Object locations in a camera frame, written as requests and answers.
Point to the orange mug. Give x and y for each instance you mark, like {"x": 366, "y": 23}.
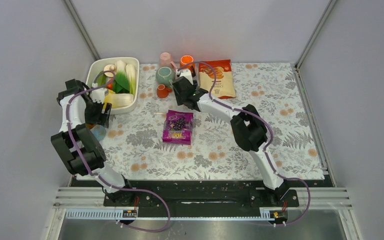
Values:
{"x": 186, "y": 59}

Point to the orange chips bag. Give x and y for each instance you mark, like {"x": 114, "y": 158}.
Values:
{"x": 220, "y": 78}

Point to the small orange cup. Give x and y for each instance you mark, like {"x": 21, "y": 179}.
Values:
{"x": 163, "y": 91}

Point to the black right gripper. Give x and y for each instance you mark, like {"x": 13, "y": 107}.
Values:
{"x": 179, "y": 97}

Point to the white toy cabbage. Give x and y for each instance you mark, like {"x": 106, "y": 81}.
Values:
{"x": 119, "y": 100}

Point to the toy mushroom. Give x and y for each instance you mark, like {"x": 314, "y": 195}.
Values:
{"x": 110, "y": 70}

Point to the floral table mat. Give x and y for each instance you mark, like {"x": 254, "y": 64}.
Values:
{"x": 134, "y": 146}

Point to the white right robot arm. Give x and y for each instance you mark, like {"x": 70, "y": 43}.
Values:
{"x": 248, "y": 128}

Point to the purple candy bag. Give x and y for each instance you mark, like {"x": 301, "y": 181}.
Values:
{"x": 178, "y": 127}

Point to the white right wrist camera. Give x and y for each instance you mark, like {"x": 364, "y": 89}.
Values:
{"x": 187, "y": 74}

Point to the blue butterfly mug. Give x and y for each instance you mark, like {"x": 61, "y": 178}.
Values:
{"x": 98, "y": 131}

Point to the green toy leaf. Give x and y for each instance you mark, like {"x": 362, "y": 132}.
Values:
{"x": 121, "y": 84}

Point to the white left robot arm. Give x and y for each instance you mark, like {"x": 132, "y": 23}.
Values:
{"x": 76, "y": 145}

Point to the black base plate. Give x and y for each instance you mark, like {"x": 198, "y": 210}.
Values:
{"x": 201, "y": 199}

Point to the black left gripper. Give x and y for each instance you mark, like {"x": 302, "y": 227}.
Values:
{"x": 100, "y": 118}

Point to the pink plastic cup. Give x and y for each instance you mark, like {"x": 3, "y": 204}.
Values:
{"x": 166, "y": 60}

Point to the green ceramic mug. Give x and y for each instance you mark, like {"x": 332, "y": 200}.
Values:
{"x": 165, "y": 76}

